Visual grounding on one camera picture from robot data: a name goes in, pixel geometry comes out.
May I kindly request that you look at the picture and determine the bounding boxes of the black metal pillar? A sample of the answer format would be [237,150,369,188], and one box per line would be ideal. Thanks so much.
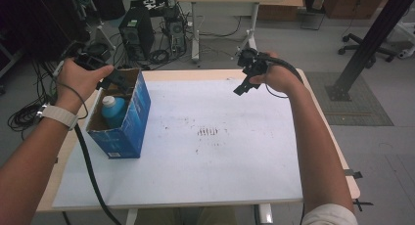
[325,0,415,103]

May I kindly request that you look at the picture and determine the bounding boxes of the coiled black cable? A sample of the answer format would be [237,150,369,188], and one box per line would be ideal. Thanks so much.
[148,48,171,66]

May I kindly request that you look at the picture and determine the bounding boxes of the white shirt sleeve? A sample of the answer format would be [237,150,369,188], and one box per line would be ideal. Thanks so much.
[300,202,359,225]

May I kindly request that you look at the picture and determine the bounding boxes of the black sleeved gripper cable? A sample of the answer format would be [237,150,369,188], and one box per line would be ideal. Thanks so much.
[258,55,304,99]

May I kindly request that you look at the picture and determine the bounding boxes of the blue cardboard box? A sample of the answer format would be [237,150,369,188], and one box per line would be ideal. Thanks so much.
[85,67,152,159]

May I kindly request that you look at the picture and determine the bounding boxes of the black tape cross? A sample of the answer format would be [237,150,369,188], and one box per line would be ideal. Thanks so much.
[349,198,375,212]

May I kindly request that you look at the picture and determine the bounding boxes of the black tape strip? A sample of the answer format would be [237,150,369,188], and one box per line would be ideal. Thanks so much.
[343,168,363,180]

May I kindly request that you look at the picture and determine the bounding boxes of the thin grey cable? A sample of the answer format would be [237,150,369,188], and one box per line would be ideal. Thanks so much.
[56,81,90,120]

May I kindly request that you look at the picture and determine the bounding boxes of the blue plastic bottle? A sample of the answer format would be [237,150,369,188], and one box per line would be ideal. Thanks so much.
[100,95,127,129]

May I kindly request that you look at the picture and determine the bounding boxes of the black computer tower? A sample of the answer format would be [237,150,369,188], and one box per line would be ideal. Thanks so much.
[117,5,156,61]

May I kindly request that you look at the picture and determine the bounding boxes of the open computer case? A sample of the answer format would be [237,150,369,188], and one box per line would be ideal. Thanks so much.
[163,7,188,54]

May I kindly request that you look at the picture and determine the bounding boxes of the white table mat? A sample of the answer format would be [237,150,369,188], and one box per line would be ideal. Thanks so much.
[52,78,303,209]

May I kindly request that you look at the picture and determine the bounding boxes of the white band wristwatch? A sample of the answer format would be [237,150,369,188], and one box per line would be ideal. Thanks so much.
[35,103,79,131]

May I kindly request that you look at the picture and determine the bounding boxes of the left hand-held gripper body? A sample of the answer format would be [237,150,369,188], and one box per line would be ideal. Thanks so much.
[72,42,114,72]

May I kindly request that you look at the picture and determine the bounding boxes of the white table leg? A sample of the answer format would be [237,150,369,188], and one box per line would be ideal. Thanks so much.
[258,202,274,225]
[125,207,140,225]

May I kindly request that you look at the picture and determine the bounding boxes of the grey floor mat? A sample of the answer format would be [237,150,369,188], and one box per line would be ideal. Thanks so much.
[304,71,394,127]

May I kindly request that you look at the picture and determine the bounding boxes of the wooden cabinet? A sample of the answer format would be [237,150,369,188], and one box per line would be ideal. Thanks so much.
[322,0,390,20]

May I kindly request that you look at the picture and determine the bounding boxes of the person's right hand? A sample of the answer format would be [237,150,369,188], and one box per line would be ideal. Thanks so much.
[249,51,303,96]

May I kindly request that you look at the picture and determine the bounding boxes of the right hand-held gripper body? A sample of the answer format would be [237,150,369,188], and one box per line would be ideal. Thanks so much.
[236,47,270,78]

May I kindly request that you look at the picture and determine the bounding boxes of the bundle of black cables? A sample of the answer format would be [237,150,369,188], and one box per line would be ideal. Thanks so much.
[7,60,63,141]

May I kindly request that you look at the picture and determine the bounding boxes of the khaki pants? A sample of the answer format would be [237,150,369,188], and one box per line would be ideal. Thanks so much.
[133,205,239,225]

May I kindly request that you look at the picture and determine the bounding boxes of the person's left hand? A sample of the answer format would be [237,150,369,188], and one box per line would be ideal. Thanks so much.
[54,57,115,114]

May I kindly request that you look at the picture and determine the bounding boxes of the black office chair base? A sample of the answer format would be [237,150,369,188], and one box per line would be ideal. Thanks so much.
[338,32,397,64]

